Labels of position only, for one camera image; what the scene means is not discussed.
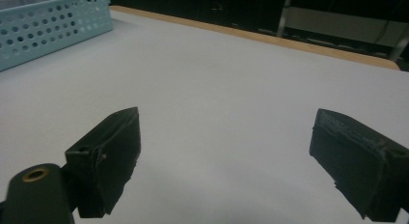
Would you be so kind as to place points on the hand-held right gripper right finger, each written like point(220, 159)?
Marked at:
point(357, 162)

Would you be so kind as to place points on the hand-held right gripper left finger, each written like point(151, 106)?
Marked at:
point(109, 159)

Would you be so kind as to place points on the light blue perforated basket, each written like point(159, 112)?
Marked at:
point(48, 27)

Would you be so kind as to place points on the metal stand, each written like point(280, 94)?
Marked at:
point(284, 13)

